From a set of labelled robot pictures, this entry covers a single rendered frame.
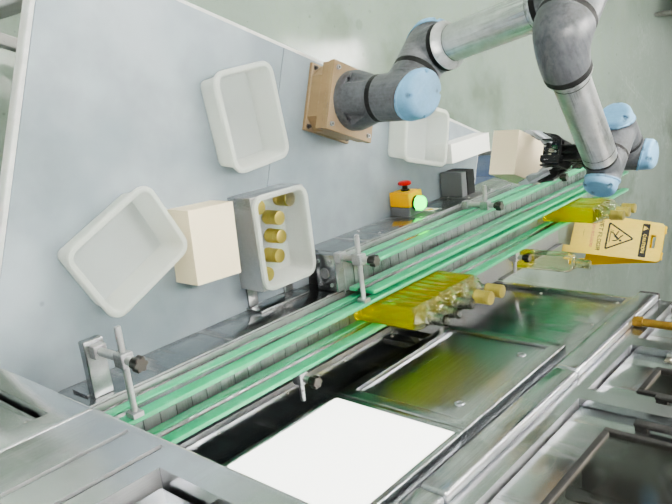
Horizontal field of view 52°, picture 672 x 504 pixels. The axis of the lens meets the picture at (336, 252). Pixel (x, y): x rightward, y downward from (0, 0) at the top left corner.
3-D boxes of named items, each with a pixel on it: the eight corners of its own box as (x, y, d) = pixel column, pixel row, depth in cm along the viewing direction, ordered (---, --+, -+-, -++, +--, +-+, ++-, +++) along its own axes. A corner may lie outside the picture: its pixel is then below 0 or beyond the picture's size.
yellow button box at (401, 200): (389, 215, 205) (410, 217, 200) (387, 191, 203) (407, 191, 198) (403, 210, 210) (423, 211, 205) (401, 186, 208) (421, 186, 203)
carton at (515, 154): (493, 130, 187) (519, 129, 182) (520, 142, 199) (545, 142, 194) (488, 174, 187) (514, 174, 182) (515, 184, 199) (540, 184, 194)
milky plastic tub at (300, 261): (242, 289, 163) (267, 294, 158) (227, 196, 158) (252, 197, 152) (293, 269, 176) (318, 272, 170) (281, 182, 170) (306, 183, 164)
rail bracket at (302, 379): (272, 396, 157) (315, 409, 148) (268, 368, 155) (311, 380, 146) (285, 389, 160) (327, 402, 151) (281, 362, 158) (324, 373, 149)
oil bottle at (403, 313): (353, 319, 176) (423, 333, 162) (351, 299, 174) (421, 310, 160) (367, 312, 180) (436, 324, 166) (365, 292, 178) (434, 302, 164)
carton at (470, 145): (434, 144, 220) (450, 144, 216) (473, 133, 237) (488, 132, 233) (436, 163, 221) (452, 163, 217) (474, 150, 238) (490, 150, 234)
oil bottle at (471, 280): (406, 292, 192) (474, 302, 178) (404, 273, 191) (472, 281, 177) (418, 286, 196) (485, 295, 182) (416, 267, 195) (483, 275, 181)
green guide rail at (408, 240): (346, 262, 171) (371, 265, 166) (345, 258, 171) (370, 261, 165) (609, 151, 295) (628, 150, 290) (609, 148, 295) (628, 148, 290)
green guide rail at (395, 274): (349, 290, 173) (374, 294, 167) (348, 286, 172) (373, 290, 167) (609, 168, 297) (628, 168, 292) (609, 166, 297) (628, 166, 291)
